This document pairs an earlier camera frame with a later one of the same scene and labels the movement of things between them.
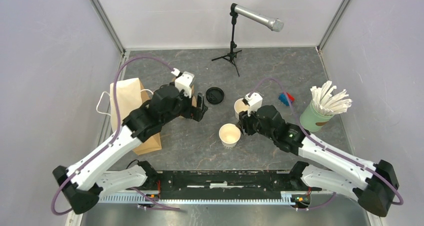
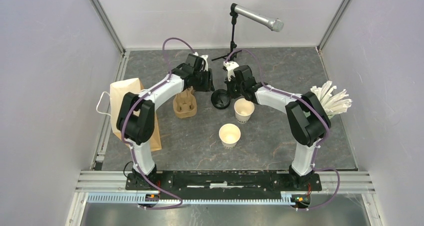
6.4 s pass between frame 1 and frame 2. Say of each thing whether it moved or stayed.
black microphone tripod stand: stayed
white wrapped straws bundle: stayed
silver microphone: stayed
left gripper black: moved
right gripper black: moved
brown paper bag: stayed
